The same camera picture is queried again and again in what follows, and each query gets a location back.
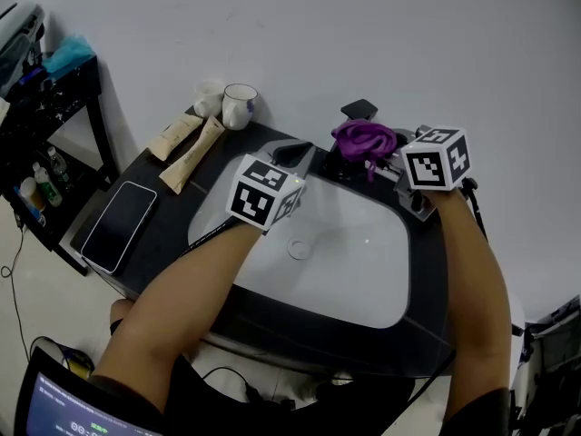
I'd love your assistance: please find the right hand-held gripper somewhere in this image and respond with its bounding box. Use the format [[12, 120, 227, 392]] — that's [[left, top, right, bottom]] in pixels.
[[392, 124, 480, 223]]

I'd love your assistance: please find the purple cloth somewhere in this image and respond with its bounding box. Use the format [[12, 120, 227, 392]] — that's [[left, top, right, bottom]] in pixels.
[[330, 118, 399, 183]]

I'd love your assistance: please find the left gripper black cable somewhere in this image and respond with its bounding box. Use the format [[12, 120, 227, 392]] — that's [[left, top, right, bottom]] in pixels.
[[178, 214, 241, 259]]

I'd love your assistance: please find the white mug with blue print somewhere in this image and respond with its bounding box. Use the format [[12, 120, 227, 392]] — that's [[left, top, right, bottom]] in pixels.
[[221, 83, 260, 132]]

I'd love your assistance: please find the grey and black device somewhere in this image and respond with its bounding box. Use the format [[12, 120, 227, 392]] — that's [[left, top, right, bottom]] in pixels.
[[0, 2, 47, 100]]

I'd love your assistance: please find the teal plastic bag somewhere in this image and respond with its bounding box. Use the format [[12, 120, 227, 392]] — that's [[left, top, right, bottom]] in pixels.
[[42, 34, 97, 74]]

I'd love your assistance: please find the black vanity cabinet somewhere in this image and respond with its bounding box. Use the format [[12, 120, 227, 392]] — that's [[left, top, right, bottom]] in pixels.
[[70, 106, 457, 377]]

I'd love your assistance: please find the thin black floor cable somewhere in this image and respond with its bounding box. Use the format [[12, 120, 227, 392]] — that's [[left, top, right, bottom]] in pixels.
[[0, 224, 34, 363]]

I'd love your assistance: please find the white sink basin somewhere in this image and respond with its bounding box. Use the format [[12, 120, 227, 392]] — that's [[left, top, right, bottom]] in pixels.
[[187, 152, 412, 331]]

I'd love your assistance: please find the black side shelf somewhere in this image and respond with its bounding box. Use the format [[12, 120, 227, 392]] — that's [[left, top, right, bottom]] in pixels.
[[0, 54, 121, 277]]

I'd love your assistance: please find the grey equipment rack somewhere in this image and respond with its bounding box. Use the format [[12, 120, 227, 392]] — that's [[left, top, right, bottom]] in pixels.
[[511, 294, 581, 436]]

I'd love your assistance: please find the black sink faucet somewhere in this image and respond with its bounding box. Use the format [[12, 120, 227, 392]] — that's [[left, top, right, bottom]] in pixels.
[[321, 99, 412, 182]]

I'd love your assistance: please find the person's knee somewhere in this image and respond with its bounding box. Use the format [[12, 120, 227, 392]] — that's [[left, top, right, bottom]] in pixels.
[[109, 298, 137, 336]]

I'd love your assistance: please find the yellowish jar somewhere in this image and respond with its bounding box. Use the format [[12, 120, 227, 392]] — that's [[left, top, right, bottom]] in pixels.
[[18, 176, 47, 213]]

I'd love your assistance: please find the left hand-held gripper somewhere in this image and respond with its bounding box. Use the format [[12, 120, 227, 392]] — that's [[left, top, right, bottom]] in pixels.
[[225, 138, 317, 236]]

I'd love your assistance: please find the black monitor with lit screen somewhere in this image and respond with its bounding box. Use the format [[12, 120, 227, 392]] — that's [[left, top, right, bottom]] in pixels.
[[13, 345, 165, 436]]

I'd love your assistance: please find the clear bottle with green label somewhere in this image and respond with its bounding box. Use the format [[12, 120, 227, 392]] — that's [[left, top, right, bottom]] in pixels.
[[46, 145, 74, 193]]

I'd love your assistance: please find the person's left forearm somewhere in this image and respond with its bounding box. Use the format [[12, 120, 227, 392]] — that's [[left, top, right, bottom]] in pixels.
[[92, 218, 265, 415]]

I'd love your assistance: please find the black smartphone with white edge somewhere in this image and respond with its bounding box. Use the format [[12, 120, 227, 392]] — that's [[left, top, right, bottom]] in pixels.
[[80, 180, 159, 275]]

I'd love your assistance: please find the person's black clothing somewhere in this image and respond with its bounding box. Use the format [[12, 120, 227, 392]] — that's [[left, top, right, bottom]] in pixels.
[[88, 354, 513, 436]]

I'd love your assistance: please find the person's right forearm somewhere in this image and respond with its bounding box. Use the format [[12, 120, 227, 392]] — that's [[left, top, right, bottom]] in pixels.
[[424, 187, 515, 422]]

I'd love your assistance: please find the plain white cup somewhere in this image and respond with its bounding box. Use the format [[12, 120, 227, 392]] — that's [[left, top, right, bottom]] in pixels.
[[193, 78, 226, 119]]

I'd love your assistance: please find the sink drain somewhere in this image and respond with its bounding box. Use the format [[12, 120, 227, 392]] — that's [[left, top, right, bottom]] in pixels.
[[286, 238, 312, 261]]

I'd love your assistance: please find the long beige tube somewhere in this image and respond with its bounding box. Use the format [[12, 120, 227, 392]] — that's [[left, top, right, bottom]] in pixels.
[[158, 115, 225, 195]]

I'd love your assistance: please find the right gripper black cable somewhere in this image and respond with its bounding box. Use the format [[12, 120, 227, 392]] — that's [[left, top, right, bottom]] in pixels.
[[465, 183, 489, 241]]

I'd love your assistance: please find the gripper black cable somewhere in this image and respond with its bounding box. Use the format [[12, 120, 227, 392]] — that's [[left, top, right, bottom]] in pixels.
[[465, 183, 489, 241], [178, 214, 241, 259]]

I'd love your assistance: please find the short beige tube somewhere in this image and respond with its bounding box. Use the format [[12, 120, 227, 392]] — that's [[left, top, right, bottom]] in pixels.
[[145, 112, 205, 164]]

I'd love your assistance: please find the white bottle with green label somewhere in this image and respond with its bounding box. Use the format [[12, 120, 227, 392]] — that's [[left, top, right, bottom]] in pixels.
[[31, 161, 64, 209]]

